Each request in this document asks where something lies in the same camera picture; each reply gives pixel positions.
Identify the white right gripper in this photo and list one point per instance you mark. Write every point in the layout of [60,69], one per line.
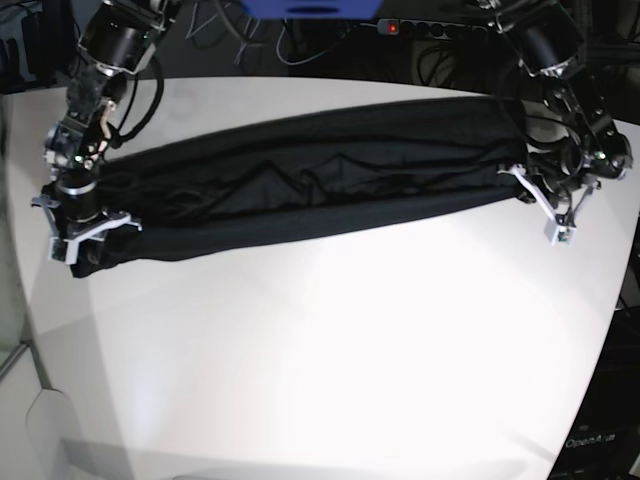
[83,244]

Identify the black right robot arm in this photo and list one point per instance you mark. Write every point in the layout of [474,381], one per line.
[119,41]

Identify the blue plastic bin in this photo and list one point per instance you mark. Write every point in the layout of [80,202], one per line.
[311,9]

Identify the white power strip red switch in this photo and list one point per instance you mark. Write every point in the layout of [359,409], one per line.
[430,30]

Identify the metal stand frame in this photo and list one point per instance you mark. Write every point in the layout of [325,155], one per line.
[607,24]

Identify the black OpenArm base box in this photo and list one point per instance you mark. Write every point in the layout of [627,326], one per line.
[603,442]

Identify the dark long-sleeve shirt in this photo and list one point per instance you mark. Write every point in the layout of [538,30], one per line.
[311,176]

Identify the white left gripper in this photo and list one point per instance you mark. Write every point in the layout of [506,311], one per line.
[561,226]

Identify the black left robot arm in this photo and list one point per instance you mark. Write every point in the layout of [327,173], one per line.
[560,175]

